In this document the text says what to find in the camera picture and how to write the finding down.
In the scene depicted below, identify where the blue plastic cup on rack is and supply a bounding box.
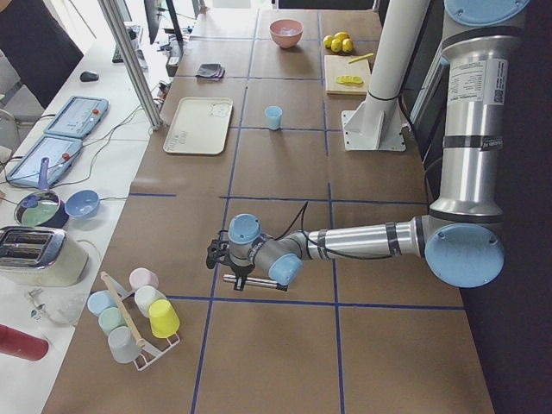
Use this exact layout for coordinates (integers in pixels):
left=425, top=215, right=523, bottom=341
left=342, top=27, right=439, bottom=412
left=87, top=290, right=116, bottom=317

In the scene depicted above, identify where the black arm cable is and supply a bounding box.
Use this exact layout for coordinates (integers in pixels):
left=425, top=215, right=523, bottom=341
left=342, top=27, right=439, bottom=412
left=273, top=200, right=396, bottom=260

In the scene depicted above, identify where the blue bowl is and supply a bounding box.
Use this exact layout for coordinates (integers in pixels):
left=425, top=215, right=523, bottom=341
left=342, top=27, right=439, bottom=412
left=65, top=190, right=100, bottom=218

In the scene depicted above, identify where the red bottle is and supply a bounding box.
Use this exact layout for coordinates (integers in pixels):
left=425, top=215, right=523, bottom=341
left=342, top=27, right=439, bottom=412
left=1, top=325, right=49, bottom=361

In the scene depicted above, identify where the teach pendant near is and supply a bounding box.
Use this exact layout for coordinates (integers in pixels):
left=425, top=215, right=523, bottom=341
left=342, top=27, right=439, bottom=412
left=7, top=135, right=83, bottom=190

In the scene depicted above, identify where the person in black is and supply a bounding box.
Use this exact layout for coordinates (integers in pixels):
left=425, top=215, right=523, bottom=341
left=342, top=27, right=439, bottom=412
left=1, top=0, right=84, bottom=108

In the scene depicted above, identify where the black computer mouse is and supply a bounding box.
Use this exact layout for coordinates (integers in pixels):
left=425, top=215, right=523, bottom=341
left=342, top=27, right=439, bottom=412
left=79, top=71, right=99, bottom=83

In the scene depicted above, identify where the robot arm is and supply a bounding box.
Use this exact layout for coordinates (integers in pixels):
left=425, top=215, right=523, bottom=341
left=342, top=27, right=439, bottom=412
left=207, top=1, right=528, bottom=291

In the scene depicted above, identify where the pink bowl of ice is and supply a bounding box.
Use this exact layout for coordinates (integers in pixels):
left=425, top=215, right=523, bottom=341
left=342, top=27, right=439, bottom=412
left=269, top=19, right=304, bottom=48

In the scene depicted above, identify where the black keyboard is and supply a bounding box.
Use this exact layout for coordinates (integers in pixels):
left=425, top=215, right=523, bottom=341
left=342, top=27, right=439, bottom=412
left=111, top=24, right=144, bottom=64

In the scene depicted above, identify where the cream bear serving tray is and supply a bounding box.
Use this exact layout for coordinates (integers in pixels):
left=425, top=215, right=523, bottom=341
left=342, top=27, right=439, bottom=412
left=163, top=97, right=233, bottom=155

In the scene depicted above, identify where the blue saucepan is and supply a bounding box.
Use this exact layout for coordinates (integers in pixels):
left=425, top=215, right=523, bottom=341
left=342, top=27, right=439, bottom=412
left=14, top=157, right=69, bottom=229

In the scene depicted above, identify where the steel muddler black tip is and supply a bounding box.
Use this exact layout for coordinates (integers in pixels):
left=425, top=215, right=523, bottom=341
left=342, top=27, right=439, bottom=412
left=223, top=273, right=289, bottom=292

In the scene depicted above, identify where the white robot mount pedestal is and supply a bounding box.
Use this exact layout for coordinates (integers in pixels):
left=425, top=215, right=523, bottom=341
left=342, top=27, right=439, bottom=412
left=342, top=0, right=430, bottom=152

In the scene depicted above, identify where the teach pendant far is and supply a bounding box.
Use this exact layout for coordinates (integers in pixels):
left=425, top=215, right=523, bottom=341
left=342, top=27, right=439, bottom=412
left=44, top=96, right=110, bottom=139

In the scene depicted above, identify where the green plastic cup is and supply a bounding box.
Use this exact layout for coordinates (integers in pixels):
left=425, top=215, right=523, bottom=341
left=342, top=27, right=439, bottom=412
left=98, top=307, right=127, bottom=336

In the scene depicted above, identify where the yellow plastic knife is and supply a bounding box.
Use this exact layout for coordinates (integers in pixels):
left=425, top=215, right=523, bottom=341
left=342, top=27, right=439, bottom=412
left=348, top=53, right=374, bottom=64

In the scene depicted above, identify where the teach pendant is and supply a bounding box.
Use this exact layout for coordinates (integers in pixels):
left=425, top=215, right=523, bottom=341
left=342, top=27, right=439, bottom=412
left=7, top=135, right=83, bottom=190
left=44, top=96, right=110, bottom=139

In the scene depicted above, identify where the pink plastic cup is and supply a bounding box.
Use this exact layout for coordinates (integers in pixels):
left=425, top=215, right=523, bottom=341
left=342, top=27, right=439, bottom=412
left=129, top=267, right=159, bottom=292

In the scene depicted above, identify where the yellow plastic cup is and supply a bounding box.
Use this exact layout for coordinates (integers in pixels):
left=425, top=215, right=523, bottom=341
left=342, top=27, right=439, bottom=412
left=148, top=299, right=180, bottom=338

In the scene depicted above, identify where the white plastic cup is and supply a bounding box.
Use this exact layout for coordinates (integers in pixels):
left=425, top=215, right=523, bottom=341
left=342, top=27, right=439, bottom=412
left=134, top=285, right=166, bottom=318

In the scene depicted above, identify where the bamboo cutting board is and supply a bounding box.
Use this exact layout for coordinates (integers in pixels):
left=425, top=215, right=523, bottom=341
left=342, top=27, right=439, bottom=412
left=323, top=55, right=371, bottom=95

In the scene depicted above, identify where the grey plastic cup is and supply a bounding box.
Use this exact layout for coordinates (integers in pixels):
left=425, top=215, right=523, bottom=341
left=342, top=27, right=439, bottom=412
left=108, top=326, right=141, bottom=363

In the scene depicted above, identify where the light blue plastic cup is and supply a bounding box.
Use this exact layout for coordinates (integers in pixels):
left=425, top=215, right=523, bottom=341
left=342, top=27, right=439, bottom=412
left=264, top=105, right=283, bottom=130

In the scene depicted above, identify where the whole yellow lemon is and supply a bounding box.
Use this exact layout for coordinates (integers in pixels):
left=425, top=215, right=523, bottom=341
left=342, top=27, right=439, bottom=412
left=330, top=39, right=342, bottom=53
left=342, top=38, right=354, bottom=53
left=323, top=35, right=334, bottom=48
left=334, top=31, right=350, bottom=41

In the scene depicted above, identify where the aluminium frame post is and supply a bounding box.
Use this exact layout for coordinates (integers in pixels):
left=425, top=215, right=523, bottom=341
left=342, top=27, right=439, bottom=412
left=98, top=0, right=162, bottom=131

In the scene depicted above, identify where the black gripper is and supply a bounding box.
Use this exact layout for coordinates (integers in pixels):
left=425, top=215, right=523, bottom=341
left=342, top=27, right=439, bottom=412
left=227, top=255, right=254, bottom=290

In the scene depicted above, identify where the grey folded cloth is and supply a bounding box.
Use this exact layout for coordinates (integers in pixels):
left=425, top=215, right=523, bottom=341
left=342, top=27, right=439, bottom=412
left=195, top=63, right=225, bottom=80

